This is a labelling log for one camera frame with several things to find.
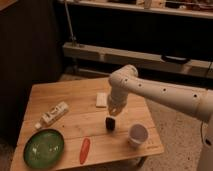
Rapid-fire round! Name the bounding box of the white sponge block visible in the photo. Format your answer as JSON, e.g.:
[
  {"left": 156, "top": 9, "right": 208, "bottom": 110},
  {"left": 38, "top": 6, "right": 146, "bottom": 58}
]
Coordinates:
[{"left": 96, "top": 93, "right": 107, "bottom": 107}]

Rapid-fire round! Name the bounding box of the black handle on shelf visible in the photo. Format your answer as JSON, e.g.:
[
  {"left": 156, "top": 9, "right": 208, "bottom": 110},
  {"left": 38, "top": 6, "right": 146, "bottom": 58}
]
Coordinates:
[{"left": 161, "top": 55, "right": 190, "bottom": 65}]

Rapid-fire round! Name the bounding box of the orange carrot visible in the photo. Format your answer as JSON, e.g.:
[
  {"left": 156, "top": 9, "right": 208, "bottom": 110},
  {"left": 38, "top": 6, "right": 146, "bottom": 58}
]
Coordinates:
[{"left": 79, "top": 138, "right": 90, "bottom": 164}]

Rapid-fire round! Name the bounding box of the white plastic bottle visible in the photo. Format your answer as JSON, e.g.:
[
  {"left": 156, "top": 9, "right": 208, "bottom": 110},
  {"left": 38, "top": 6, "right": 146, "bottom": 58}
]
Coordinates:
[{"left": 35, "top": 101, "right": 69, "bottom": 130}]

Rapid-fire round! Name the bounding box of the wooden shelf unit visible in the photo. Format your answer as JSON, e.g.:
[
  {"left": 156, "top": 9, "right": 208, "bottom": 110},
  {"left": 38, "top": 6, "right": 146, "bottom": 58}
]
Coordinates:
[{"left": 55, "top": 0, "right": 213, "bottom": 78}]

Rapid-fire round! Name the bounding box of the black eraser block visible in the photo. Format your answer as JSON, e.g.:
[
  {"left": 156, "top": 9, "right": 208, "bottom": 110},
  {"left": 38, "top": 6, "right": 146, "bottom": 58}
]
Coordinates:
[{"left": 105, "top": 117, "right": 115, "bottom": 131}]

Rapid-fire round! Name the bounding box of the white paper cup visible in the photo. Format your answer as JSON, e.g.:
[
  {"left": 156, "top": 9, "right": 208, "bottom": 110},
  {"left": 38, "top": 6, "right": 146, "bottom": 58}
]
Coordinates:
[{"left": 128, "top": 124, "right": 148, "bottom": 148}]

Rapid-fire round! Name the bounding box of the black cable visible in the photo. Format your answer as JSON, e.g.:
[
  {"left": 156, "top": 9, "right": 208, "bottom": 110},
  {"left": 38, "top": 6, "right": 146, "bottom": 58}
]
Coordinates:
[{"left": 200, "top": 121, "right": 213, "bottom": 149}]

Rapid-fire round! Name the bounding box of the green plate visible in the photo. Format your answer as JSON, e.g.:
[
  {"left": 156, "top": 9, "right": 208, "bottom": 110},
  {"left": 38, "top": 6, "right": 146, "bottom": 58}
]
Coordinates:
[{"left": 23, "top": 129, "right": 64, "bottom": 169}]

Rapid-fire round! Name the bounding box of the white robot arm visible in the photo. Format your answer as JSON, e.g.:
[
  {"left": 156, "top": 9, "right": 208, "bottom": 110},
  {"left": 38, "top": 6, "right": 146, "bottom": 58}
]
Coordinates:
[{"left": 108, "top": 65, "right": 213, "bottom": 123}]

